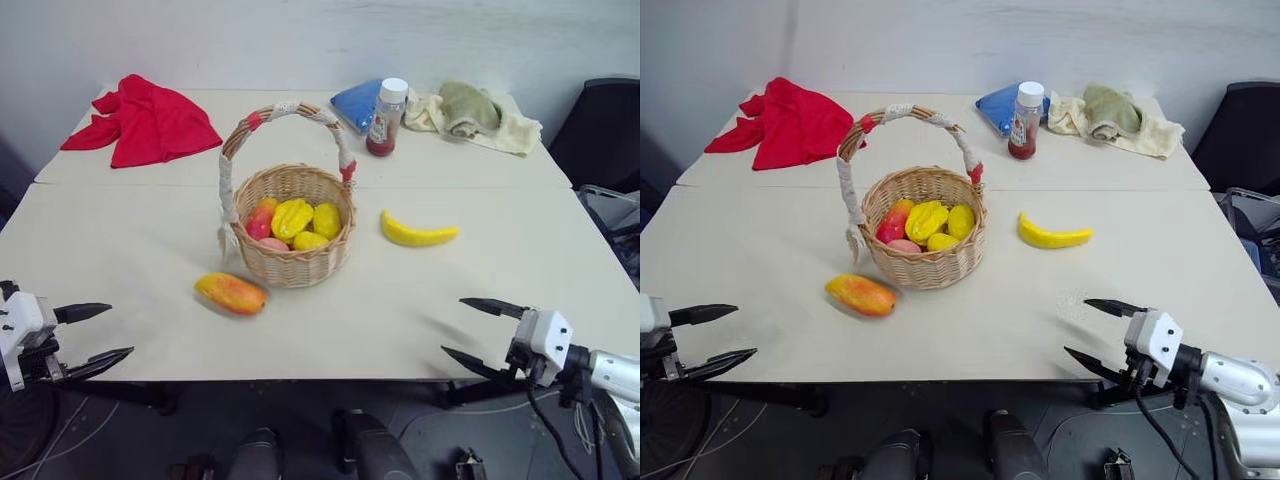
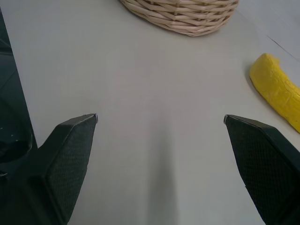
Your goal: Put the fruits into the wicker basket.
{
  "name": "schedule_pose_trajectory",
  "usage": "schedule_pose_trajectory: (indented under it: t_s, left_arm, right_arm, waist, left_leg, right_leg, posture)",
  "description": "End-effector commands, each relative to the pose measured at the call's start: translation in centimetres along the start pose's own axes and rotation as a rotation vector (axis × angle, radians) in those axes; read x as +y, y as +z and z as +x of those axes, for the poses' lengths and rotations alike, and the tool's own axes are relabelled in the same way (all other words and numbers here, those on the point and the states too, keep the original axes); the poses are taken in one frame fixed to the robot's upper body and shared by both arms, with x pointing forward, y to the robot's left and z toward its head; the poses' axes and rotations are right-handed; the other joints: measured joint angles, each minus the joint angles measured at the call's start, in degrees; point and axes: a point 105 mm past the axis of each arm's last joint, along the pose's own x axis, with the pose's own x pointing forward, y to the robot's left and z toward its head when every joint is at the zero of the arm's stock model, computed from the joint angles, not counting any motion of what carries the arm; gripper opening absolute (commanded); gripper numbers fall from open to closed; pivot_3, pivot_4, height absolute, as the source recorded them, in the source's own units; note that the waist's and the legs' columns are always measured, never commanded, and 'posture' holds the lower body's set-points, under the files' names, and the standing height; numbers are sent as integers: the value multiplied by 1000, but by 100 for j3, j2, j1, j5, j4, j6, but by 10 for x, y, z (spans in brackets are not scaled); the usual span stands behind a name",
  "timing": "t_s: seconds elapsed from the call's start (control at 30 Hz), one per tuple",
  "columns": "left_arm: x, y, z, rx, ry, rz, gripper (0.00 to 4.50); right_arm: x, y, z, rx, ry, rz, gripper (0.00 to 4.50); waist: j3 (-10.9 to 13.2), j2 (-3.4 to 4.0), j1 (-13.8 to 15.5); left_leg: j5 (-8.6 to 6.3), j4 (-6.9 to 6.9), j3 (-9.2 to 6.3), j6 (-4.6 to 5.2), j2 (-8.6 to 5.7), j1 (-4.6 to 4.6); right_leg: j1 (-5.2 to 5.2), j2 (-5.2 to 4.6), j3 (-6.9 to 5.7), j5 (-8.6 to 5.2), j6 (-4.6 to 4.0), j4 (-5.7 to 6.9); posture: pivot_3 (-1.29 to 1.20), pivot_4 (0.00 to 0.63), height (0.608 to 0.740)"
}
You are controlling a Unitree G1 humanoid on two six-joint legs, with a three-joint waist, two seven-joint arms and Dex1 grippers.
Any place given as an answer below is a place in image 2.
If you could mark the dark rounded object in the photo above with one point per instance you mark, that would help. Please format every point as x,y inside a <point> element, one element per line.
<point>12,143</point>

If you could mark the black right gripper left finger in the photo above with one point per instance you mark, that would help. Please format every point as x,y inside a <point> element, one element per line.
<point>63,164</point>

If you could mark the yellow banana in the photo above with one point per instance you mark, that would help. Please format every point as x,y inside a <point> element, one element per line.
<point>276,89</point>

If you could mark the woven wicker basket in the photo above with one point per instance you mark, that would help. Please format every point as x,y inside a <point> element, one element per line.
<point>185,15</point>

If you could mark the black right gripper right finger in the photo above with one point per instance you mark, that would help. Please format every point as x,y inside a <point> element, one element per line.
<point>264,164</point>

